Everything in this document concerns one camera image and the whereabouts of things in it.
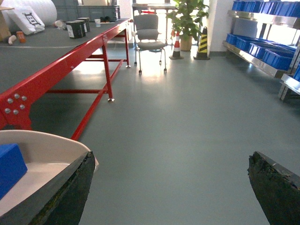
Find white paper cup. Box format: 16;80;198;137
95;19;101;27

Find large cardboard box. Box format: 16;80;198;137
0;7;14;42

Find steel flow rack shelf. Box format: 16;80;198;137
223;10;300;101

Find blue bin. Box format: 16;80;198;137
248;43;296;60
262;49;294;71
225;33;243;46
235;37;269;52

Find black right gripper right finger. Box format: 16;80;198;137
247;151;300;225

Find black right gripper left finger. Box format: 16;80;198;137
28;151;96;225

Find black product box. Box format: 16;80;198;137
66;20;86;39
77;17;90;33

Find blue bin far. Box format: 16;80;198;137
225;33;243;46

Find black product box front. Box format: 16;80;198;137
66;20;86;39

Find red metal table frame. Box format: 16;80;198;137
0;18;129;140

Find beige plastic dustpan tray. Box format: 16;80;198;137
0;130;91;221

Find yellow black traffic cone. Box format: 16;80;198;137
194;27;210;60

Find blue plastic block part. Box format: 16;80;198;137
0;143;28;199

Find blue bin near right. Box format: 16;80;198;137
262;49;294;71

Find white printed bag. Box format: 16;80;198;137
7;6;45;35

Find black product box rear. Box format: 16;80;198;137
77;17;90;33

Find grey office chair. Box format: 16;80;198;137
134;14;167;75

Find green potted plant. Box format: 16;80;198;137
167;0;209;52

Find red white traffic cone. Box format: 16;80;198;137
169;32;184;60

